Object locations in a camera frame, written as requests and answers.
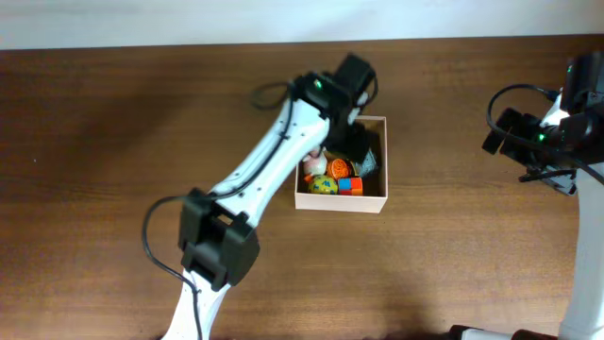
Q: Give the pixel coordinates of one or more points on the white cardboard box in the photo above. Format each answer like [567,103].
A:
[375,189]

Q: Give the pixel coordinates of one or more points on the grey yellow toy truck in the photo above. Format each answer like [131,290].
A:
[368,166]

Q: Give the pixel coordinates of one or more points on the yellow ball blue letters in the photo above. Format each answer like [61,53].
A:
[323,185]

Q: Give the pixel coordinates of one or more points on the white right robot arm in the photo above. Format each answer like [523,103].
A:
[583,318]

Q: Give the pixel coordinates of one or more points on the orange lattice ball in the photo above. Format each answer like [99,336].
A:
[340,169]

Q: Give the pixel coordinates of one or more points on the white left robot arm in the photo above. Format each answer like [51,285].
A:
[218,229]

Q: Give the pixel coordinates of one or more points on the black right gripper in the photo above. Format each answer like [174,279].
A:
[521,123]

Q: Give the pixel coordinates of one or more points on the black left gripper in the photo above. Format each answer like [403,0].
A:
[348,144]

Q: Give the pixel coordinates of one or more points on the multicolour puzzle cube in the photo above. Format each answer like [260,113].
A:
[350,186]

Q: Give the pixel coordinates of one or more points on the white duck toy pink hat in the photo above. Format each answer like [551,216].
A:
[314,164]

